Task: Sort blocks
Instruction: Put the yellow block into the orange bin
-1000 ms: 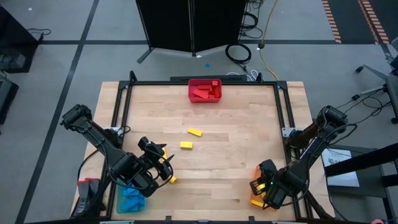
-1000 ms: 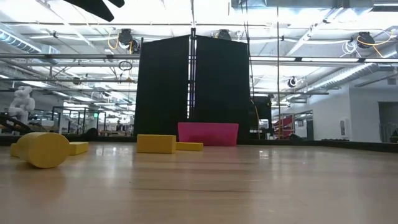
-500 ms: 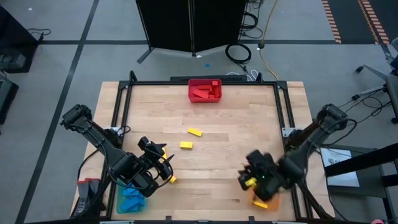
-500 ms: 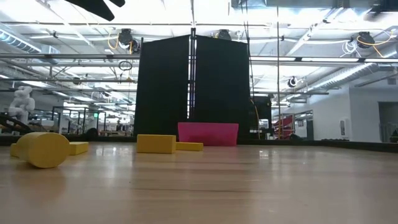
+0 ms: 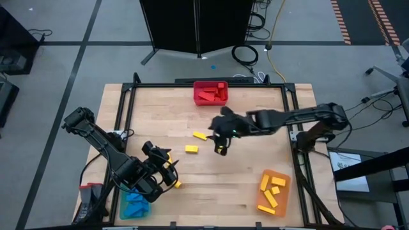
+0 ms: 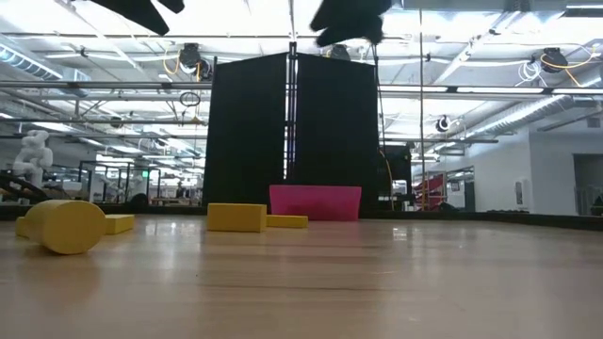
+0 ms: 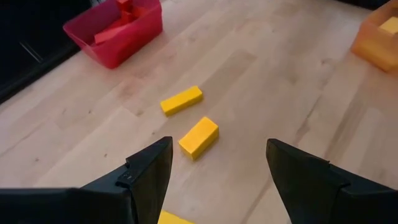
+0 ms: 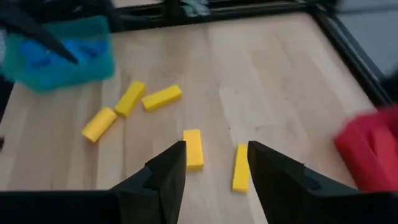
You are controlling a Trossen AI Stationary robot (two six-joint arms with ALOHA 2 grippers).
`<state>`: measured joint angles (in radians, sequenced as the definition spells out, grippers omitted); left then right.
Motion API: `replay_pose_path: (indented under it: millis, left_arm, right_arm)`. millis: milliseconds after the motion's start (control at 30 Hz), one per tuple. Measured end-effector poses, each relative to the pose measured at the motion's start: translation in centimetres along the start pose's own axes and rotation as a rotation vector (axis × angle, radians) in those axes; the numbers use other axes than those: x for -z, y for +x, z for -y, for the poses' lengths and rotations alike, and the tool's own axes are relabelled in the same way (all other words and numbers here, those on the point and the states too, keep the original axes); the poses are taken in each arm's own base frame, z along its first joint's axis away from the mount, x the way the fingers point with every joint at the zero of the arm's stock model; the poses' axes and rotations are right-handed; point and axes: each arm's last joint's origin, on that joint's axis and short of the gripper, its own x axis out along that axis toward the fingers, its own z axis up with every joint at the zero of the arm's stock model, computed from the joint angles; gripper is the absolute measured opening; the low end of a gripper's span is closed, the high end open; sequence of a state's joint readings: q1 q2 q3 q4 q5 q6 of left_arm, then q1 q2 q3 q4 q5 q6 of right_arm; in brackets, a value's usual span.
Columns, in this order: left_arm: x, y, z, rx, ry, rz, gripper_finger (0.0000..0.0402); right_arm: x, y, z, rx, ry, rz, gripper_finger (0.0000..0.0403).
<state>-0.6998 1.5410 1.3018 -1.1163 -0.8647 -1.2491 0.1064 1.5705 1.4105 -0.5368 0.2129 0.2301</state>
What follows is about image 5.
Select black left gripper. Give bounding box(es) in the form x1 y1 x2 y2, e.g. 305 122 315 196
140 140 179 192

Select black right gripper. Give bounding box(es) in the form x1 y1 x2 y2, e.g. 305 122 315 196
206 107 249 157

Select red plastic bin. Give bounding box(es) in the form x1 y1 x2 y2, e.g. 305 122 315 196
193 80 229 107

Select green plastic bin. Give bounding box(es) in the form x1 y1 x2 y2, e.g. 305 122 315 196
120 183 151 220

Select black power strip bar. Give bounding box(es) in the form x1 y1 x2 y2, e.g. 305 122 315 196
174 77 255 85

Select black device with red top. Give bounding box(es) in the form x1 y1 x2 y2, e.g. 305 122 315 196
78 182 105 224

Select orange plastic bin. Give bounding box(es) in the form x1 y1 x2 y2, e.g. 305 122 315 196
255 169 291 218

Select black folding partition screen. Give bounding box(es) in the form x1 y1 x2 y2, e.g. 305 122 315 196
139 0 256 66

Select white paper sheet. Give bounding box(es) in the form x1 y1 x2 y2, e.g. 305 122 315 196
328 151 371 193

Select black metal beam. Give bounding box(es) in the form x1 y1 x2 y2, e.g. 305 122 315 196
333 146 409 183

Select small black cabinet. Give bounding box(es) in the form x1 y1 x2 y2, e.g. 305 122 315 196
0 73 20 129

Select grey side table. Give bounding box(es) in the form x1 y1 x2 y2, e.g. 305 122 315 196
327 145 403 205

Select black mat hazard striped edges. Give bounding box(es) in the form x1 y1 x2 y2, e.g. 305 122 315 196
330 0 401 46

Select grey office chair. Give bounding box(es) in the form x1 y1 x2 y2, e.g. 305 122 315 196
364 37 409 128

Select large black cabinet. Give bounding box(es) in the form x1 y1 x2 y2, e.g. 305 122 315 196
0 6 41 76

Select white cable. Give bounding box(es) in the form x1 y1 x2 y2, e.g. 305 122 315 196
232 71 266 84

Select coiled black floor cable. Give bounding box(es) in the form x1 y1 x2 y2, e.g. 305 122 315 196
231 44 259 67

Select black cable bundle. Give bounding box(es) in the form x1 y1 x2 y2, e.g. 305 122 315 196
245 0 272 42

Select yellow cable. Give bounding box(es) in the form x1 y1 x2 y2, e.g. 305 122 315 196
265 0 288 83

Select black floor cables with plug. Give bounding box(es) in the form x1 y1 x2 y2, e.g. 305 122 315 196
324 91 404 129

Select thin black floor cable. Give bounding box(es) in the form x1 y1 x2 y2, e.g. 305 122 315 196
27 28 54 45

